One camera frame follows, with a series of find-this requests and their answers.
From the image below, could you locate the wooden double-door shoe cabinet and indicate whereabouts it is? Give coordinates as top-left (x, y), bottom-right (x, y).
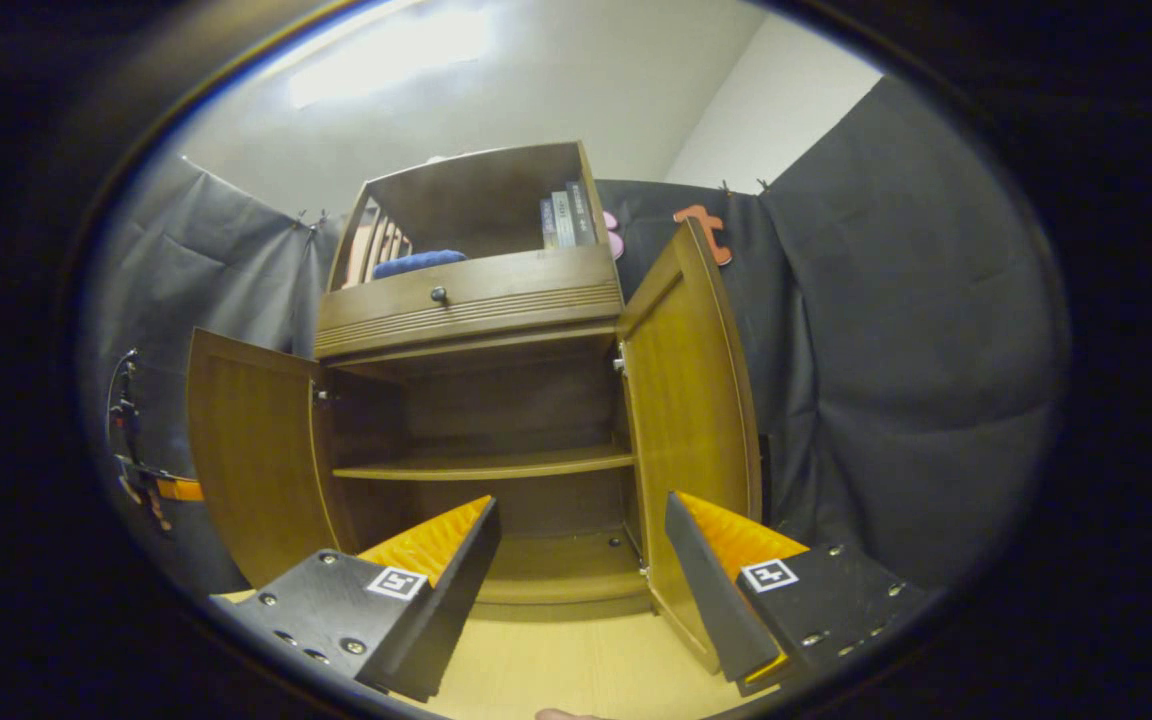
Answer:
top-left (312, 140), bottom-right (652, 621)

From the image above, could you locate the black backdrop cloth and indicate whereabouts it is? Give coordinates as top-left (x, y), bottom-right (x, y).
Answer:
top-left (81, 75), bottom-right (1072, 601)

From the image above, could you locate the wooden cabinet drawer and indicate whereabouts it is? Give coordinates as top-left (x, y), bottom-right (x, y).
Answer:
top-left (314, 245), bottom-right (625, 361)

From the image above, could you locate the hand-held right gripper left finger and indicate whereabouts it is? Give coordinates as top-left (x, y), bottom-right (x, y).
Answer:
top-left (209, 494), bottom-right (504, 704)

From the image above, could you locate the wooden cabinet shelf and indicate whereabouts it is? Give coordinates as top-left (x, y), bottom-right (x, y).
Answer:
top-left (333, 445), bottom-right (635, 482)

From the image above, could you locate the dark book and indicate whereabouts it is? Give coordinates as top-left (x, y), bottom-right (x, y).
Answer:
top-left (566, 180), bottom-right (597, 247)

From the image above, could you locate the blue folded towel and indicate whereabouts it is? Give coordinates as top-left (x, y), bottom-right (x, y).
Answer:
top-left (372, 249), bottom-right (468, 280)

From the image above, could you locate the wooden shoe cabinet door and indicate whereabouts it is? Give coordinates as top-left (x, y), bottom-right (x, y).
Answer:
top-left (186, 328), bottom-right (357, 589)
top-left (616, 218), bottom-right (763, 673)

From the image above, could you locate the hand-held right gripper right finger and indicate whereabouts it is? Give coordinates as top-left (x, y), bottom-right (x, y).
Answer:
top-left (663, 489), bottom-right (930, 699)

